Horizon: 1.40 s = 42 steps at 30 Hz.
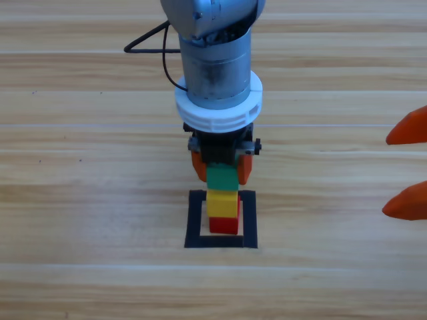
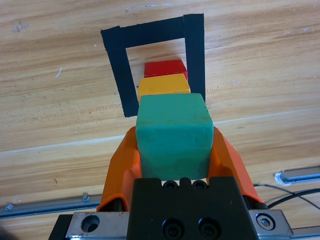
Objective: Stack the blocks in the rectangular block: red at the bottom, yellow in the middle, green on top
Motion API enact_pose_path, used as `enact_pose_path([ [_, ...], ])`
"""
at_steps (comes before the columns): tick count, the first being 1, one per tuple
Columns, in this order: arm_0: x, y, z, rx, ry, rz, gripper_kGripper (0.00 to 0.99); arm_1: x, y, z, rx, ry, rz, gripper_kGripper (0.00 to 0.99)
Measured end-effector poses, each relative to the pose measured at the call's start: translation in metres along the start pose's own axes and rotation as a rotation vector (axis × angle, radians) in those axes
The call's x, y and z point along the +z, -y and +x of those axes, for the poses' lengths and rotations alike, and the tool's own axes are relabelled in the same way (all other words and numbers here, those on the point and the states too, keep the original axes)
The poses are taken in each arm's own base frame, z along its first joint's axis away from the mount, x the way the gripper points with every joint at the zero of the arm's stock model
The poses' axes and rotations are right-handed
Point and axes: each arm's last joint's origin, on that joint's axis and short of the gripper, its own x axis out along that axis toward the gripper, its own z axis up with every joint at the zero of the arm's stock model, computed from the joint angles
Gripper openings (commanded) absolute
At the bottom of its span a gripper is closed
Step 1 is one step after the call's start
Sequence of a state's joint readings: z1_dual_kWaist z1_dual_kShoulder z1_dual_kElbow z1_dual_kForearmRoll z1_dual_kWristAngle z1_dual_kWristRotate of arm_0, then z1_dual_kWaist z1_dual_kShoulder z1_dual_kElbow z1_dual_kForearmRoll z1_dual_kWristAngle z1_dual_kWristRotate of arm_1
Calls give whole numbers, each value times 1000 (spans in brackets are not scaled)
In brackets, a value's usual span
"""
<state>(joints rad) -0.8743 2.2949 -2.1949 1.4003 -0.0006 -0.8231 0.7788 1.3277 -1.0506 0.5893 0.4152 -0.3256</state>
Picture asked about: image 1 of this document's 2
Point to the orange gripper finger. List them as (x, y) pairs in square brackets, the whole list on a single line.
[(412, 130), (410, 205)]

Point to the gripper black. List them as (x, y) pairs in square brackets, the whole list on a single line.
[(220, 146)]

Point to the green wooden cube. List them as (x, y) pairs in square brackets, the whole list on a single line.
[(221, 180)]

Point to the yellow wooden cube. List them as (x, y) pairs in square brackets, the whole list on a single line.
[(220, 203)]

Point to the red wooden cube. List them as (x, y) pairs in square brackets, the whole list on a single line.
[(221, 225)]

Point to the black tape rectangle outline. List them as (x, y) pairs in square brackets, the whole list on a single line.
[(195, 220)]

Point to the white wrist mount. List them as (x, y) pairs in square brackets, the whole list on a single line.
[(217, 125)]

